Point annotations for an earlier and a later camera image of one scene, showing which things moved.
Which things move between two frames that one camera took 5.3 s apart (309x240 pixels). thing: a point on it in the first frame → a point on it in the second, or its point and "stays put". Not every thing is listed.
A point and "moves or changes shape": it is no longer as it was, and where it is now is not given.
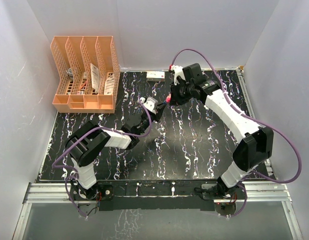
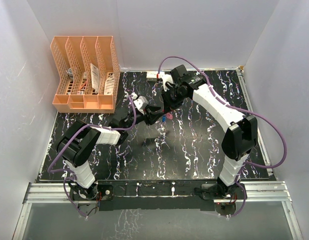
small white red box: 155,76 stays put
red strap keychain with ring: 168,98 moves or changes shape
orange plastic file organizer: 89,74 stays put
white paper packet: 95,77 stays put
